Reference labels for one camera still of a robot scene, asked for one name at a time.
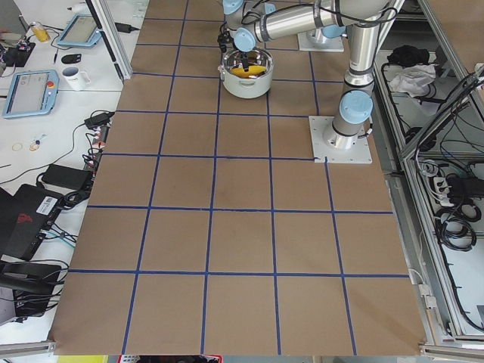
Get black laptop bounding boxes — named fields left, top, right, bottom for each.
left=1, top=184, right=63, bottom=261

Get black power adapter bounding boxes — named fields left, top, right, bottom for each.
left=84, top=112, right=114, bottom=129

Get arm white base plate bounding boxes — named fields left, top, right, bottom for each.
left=309, top=116, right=372, bottom=164
left=297, top=32, right=344, bottom=52

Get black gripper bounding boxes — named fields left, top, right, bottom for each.
left=240, top=51, right=250, bottom=72

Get black power brick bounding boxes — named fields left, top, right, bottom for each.
left=41, top=164, right=92, bottom=191

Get blue teach pendant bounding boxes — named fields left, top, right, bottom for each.
left=57, top=14, right=101, bottom=48
left=2, top=70, right=59, bottom=119

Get near blue teach pendant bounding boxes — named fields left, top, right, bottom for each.
left=2, top=70, right=59, bottom=119

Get yellow corn cob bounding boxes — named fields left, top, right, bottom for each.
left=230, top=64, right=266, bottom=79

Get far blue teach pendant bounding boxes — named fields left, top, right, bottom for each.
left=57, top=14, right=101, bottom=48

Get coiled black cables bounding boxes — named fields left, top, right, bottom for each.
left=433, top=203, right=478, bottom=251

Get aluminium frame post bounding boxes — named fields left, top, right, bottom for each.
left=85, top=0, right=132, bottom=82

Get yellow bottle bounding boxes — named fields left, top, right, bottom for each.
left=30, top=21, right=51, bottom=42

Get black computer mouse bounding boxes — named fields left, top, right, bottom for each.
left=61, top=54, right=82, bottom=64

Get white power strip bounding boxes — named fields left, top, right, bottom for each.
left=432, top=176, right=454, bottom=207

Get white mug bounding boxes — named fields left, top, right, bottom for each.
left=62, top=66, right=91, bottom=91

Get white crumpled cloth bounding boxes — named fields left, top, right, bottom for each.
left=389, top=65, right=436, bottom=98

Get black cloth bundle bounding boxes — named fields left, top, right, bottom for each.
left=387, top=45, right=430, bottom=67

